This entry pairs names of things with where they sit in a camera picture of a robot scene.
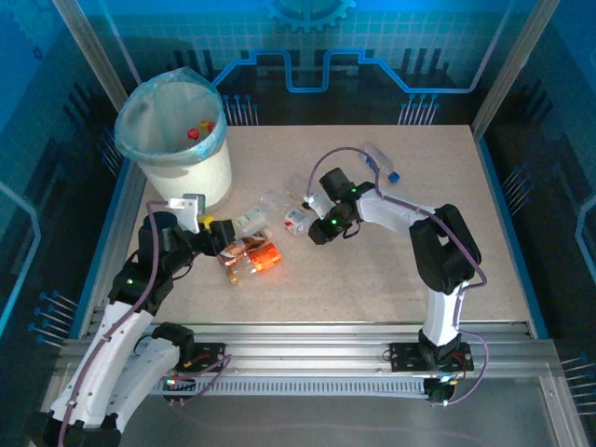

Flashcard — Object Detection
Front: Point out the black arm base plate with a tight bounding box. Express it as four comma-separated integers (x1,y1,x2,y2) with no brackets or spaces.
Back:
179,342,228,373
388,342,475,373

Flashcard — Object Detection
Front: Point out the orange label plastic bottle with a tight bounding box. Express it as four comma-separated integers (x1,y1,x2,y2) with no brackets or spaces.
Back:
225,243,284,286

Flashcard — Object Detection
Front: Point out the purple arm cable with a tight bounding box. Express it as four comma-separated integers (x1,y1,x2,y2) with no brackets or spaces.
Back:
58,198,233,447
306,146,490,407

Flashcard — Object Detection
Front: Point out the brown label plastic bottle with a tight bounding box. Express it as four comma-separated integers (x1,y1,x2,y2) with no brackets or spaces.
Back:
216,235,274,275

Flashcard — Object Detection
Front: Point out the aluminium front rail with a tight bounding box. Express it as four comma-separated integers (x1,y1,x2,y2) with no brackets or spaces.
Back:
60,320,555,378

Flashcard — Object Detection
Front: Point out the white plastic waste bin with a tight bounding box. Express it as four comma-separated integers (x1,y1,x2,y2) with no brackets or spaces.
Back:
132,139,234,213

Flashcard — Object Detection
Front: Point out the blue cap clear bottle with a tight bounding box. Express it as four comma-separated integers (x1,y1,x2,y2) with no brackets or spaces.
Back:
358,141,402,183

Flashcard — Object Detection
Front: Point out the grey slotted cable duct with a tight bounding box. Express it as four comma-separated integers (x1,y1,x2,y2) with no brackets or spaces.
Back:
153,377,432,398

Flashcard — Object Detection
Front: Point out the blue plastic bin liner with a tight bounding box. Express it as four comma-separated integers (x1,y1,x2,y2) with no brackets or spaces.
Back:
114,66,229,169

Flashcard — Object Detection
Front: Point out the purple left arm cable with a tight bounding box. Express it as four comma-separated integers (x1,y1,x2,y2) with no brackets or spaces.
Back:
58,198,233,447

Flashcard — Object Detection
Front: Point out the aluminium frame post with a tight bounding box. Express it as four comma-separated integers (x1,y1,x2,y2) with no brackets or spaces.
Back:
469,0,562,139
50,0,141,111

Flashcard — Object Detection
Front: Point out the green label plastic bottle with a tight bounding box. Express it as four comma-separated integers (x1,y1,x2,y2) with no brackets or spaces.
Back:
234,207,265,232

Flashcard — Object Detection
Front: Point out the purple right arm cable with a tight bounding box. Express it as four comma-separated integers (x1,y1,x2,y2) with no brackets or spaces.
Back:
306,146,490,407

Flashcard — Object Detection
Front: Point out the black connector box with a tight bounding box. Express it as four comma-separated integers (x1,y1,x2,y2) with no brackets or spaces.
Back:
424,374,460,406
160,376,197,405

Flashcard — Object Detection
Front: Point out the pink cap plastic bottle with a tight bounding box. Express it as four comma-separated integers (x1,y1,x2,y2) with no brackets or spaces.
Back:
232,227,275,246

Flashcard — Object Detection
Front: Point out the green cap plastic bottle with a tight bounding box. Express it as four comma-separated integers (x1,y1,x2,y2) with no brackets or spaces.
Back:
282,208,314,236

